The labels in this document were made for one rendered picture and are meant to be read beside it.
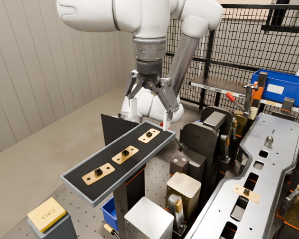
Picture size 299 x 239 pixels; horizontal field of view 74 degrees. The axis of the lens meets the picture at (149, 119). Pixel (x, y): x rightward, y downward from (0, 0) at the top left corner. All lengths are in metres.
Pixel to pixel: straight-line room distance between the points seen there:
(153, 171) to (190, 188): 0.59
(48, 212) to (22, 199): 1.75
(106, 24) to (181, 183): 0.50
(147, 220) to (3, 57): 2.50
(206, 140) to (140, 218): 0.36
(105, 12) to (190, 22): 0.59
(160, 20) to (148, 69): 0.12
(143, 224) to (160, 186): 0.62
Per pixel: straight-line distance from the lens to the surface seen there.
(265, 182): 0.87
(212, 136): 0.73
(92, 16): 0.56
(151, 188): 1.14
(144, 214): 0.56
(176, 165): 0.69
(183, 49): 1.12
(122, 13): 0.54
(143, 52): 0.54
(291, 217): 0.86
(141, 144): 0.67
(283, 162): 1.00
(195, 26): 1.07
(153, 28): 0.53
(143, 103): 1.27
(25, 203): 2.24
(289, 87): 1.45
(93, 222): 1.06
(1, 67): 2.78
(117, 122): 1.24
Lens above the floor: 1.57
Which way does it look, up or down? 31 degrees down
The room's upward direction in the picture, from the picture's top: straight up
